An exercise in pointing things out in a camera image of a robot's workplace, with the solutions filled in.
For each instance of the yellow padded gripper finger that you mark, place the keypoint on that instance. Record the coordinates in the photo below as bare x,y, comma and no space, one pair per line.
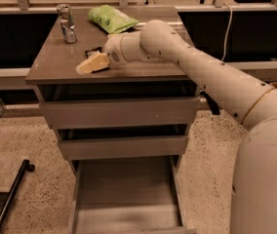
95,62

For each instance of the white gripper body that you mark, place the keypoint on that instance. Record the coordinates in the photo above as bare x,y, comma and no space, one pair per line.
113,48

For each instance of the black rxbar chocolate wrapper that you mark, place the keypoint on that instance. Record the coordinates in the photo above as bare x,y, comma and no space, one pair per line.
90,52

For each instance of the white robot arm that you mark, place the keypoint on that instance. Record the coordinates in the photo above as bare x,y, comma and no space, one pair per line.
248,100

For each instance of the grey drawer cabinet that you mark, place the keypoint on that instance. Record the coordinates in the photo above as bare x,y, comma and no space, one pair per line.
54,77

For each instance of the grey top drawer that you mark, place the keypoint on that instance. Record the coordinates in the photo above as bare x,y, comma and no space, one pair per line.
119,113

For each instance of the grey middle drawer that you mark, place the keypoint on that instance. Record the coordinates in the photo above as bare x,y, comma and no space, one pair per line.
108,148

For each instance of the grey open bottom drawer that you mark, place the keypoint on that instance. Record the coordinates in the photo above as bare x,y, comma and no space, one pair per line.
128,196

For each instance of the green chip bag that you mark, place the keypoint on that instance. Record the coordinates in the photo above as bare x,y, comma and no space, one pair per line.
112,20

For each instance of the silver drink can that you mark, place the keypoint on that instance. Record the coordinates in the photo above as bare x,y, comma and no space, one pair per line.
66,23

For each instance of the black metal stand leg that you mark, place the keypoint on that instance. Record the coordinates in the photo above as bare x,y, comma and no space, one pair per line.
25,166

